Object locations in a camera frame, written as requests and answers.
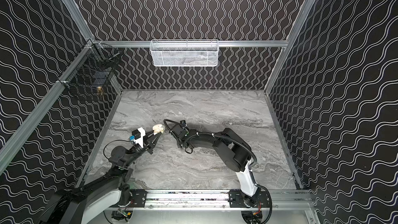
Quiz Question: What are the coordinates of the beige charging case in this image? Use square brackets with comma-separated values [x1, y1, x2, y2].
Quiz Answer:
[152, 124, 166, 135]

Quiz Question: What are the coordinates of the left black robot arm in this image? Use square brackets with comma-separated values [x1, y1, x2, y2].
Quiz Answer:
[36, 130, 163, 224]

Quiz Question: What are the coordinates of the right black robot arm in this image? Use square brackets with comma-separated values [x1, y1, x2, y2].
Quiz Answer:
[167, 122, 259, 197]

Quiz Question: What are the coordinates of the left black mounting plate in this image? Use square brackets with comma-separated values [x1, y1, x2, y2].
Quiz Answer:
[118, 189, 148, 208]

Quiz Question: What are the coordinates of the black mounting plate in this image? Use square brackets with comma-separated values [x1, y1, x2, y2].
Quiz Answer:
[118, 189, 148, 208]
[228, 189, 272, 208]

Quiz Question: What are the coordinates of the small brass object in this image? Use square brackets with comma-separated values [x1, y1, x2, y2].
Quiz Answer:
[96, 86, 104, 96]

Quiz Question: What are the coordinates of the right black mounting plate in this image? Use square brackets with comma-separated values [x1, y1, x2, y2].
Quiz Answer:
[228, 189, 272, 208]

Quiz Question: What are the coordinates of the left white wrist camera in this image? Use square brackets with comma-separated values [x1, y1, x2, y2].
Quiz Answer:
[129, 128, 146, 148]

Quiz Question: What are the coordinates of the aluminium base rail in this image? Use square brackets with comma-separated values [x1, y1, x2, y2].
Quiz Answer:
[121, 189, 312, 211]

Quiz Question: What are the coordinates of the white wire mesh basket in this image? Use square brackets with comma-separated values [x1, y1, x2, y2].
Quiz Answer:
[149, 39, 220, 67]

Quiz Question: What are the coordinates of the black wire basket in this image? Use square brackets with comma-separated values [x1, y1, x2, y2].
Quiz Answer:
[61, 43, 121, 101]

